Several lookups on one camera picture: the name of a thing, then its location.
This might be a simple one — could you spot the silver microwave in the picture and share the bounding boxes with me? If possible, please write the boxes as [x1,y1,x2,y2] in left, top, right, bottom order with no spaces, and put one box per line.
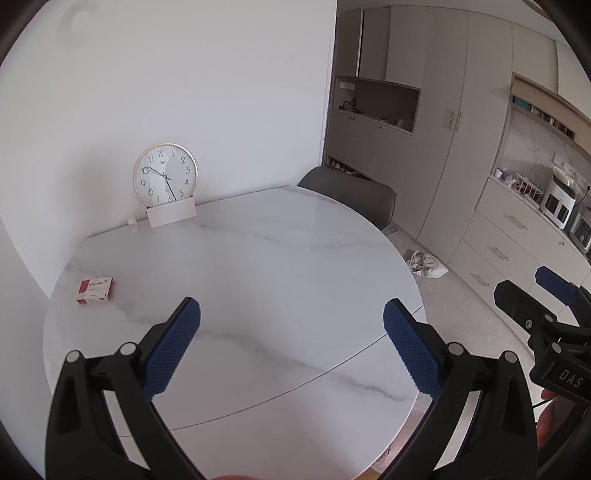
[568,213,591,252]

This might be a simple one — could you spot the white countertop oven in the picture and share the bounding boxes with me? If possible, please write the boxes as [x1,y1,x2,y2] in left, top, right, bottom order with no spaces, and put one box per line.
[541,174,580,230]

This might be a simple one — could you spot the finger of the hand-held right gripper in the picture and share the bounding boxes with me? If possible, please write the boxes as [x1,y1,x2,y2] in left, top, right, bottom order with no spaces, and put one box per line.
[534,265,591,319]
[494,280,560,345]

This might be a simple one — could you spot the white dish rack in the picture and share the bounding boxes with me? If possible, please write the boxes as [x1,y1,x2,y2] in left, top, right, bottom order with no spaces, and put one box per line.
[512,173,543,204]

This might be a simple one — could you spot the white card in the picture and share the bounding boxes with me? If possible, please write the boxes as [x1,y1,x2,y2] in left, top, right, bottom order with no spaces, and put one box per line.
[146,196,198,229]

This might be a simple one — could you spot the round white wall clock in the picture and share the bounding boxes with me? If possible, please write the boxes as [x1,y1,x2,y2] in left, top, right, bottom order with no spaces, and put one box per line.
[133,143,198,207]

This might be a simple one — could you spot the beige drawer unit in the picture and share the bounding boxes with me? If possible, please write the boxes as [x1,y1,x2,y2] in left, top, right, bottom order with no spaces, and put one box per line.
[450,178,591,319]

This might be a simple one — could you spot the red and white small box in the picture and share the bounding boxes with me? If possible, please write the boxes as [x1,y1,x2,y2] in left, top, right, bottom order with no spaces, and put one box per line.
[76,276,114,304]

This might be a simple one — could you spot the person's right hand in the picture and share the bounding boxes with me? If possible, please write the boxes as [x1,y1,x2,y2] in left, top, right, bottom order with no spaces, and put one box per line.
[538,388,561,446]

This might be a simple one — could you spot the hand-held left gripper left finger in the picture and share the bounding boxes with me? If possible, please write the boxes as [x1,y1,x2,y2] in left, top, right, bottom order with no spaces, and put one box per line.
[46,296,206,480]

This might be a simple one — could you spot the beige tall cabinet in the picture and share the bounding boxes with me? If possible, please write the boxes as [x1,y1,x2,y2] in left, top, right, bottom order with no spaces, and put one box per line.
[323,7,515,268]

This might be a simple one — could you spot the grey chair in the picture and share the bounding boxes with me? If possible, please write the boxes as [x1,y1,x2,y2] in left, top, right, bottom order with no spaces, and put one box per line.
[298,166,398,230]

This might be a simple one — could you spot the white tote bag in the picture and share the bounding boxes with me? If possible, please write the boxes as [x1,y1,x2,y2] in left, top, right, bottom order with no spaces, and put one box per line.
[405,250,448,279]

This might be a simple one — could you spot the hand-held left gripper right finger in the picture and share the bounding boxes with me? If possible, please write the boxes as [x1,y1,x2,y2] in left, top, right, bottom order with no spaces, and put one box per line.
[383,298,539,480]

